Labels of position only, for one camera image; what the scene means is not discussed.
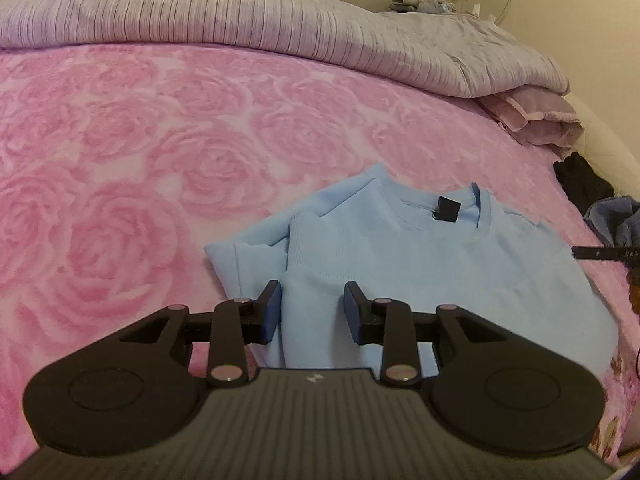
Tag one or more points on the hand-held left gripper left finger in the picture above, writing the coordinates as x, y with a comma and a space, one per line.
270, 312

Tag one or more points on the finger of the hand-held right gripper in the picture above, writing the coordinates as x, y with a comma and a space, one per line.
590, 252

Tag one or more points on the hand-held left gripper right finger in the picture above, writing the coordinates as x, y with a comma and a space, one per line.
354, 312

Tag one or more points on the light blue sweatshirt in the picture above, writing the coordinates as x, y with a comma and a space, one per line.
450, 260

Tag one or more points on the blue denim jeans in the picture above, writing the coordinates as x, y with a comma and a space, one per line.
617, 220

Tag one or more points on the black garment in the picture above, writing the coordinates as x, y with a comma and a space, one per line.
582, 180

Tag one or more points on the cream quilted bolster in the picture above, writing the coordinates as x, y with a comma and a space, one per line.
615, 150

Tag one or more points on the mauve pillow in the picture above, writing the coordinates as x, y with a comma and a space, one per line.
535, 117

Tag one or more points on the pink rose blanket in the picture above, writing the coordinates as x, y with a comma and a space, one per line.
125, 160

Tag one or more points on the small blue cloth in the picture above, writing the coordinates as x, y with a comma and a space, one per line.
440, 6

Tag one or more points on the striped grey quilt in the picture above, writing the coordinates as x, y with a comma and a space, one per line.
250, 15

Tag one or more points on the grey plush toy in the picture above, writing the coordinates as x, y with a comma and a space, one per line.
406, 4

